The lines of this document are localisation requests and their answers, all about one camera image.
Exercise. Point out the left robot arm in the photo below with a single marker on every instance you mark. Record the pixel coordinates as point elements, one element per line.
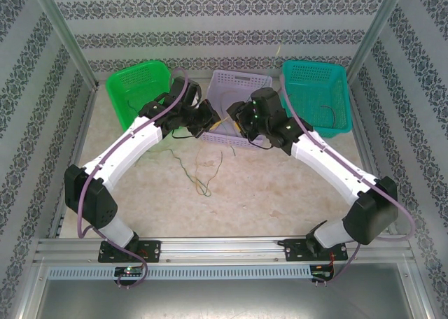
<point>122,151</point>

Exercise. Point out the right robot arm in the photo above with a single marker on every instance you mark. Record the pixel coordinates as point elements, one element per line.
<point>332,161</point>

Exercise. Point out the lavender plastic basket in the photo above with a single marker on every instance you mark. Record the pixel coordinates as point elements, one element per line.
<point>241,84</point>

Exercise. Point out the teal plastic basket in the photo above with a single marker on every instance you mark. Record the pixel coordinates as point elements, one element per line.
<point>315,88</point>

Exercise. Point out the green plastic basket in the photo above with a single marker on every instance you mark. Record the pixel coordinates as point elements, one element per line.
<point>126,88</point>

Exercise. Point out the small red lead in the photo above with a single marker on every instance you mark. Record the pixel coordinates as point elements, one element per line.
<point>144,257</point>
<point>332,259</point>

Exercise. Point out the aluminium side rail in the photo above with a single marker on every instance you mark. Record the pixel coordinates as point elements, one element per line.
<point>82,133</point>
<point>358,123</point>

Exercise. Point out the aluminium mounting rail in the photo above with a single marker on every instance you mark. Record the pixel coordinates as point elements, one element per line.
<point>224,249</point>

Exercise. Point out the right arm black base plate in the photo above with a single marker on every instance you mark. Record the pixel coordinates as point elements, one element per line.
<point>292,250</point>

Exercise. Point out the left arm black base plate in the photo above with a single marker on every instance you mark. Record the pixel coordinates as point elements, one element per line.
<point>154,250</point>

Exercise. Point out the aluminium frame post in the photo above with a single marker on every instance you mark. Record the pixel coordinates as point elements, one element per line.
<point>378,25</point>
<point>66,35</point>

